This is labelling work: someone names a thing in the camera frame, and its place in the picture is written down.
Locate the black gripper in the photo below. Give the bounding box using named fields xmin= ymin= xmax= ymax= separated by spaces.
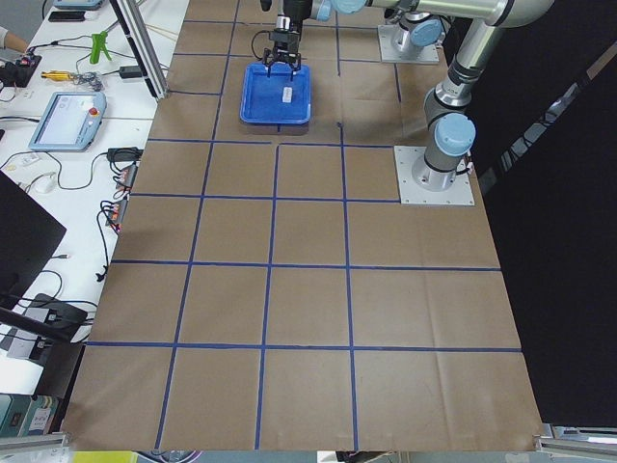
xmin=262 ymin=42 xmax=301 ymax=81

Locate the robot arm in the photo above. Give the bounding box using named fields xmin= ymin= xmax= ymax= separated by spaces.
xmin=254 ymin=1 xmax=443 ymax=74
xmin=363 ymin=0 xmax=553 ymax=192

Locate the blue plastic tray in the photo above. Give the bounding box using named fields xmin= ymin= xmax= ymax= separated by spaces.
xmin=239 ymin=62 xmax=311 ymax=125

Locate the black power adapter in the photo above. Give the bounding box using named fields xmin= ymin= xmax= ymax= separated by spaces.
xmin=118 ymin=66 xmax=144 ymax=79

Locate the blue teach pendant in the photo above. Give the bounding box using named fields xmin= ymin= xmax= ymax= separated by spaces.
xmin=28 ymin=92 xmax=107 ymax=151

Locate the white computer mouse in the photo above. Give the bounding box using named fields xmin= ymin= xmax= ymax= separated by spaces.
xmin=34 ymin=175 xmax=56 ymax=194

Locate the black monitor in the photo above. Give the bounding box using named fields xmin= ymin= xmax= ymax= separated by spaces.
xmin=0 ymin=174 xmax=67 ymax=310

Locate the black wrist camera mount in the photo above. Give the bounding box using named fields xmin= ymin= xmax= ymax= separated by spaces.
xmin=269 ymin=14 xmax=302 ymax=47

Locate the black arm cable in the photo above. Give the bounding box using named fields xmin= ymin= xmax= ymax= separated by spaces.
xmin=250 ymin=29 xmax=272 ymax=63

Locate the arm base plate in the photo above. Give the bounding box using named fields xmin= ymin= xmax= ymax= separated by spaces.
xmin=393 ymin=146 xmax=475 ymax=206
xmin=377 ymin=25 xmax=440 ymax=65

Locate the aluminium frame post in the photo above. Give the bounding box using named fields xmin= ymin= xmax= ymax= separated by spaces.
xmin=110 ymin=0 xmax=169 ymax=101

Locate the green handled reacher grabber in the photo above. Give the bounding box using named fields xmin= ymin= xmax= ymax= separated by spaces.
xmin=89 ymin=31 xmax=112 ymax=65

